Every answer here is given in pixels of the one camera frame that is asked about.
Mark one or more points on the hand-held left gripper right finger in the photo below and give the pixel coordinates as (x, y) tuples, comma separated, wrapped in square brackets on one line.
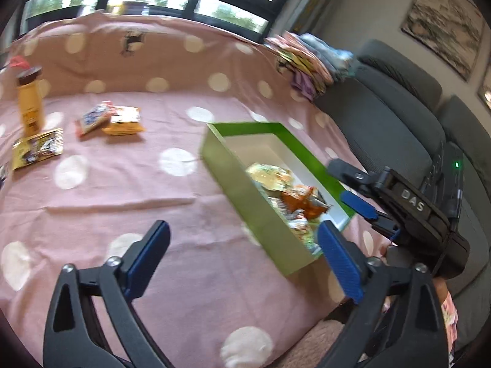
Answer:
[(341, 260)]

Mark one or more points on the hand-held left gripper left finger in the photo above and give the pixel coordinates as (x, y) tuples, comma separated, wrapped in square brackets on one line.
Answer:
[(151, 249)]

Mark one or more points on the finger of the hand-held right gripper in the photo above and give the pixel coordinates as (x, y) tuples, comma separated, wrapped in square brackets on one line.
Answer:
[(353, 176), (356, 204)]

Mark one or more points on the silver colourful snack packet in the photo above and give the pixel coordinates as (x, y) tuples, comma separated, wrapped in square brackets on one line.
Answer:
[(301, 230)]

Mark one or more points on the yellow orange snack packet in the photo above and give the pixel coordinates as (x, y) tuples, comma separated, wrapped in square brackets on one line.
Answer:
[(303, 201)]

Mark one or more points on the pale yellow snack packet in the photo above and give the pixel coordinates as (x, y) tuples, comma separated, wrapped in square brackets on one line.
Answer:
[(268, 174)]

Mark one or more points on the green cardboard box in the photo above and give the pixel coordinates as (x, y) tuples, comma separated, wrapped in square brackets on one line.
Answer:
[(245, 207)]

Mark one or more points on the grey sofa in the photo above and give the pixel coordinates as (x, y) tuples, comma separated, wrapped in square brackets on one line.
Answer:
[(383, 122)]

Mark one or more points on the pink polka dot blanket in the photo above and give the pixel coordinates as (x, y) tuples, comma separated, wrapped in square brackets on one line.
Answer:
[(153, 184)]

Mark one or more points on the pile of colourful packets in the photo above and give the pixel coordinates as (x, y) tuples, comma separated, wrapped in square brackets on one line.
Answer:
[(307, 61)]

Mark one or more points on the yellow crinkled snack packet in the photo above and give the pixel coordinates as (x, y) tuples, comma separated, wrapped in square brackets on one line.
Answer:
[(122, 120)]

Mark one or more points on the red striped snack packet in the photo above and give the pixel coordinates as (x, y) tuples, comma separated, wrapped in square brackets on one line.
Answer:
[(90, 120)]

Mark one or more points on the yellow packet with dark picture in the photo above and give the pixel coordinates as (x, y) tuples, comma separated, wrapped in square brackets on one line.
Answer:
[(38, 147)]

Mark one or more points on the dark snack packet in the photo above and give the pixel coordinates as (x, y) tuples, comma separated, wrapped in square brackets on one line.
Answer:
[(3, 176)]

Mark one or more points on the yellow bottle with brown cap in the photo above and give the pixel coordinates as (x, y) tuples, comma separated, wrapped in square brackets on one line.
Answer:
[(30, 103)]

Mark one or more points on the large framed wall picture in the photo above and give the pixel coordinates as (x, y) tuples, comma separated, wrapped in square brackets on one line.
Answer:
[(445, 19)]

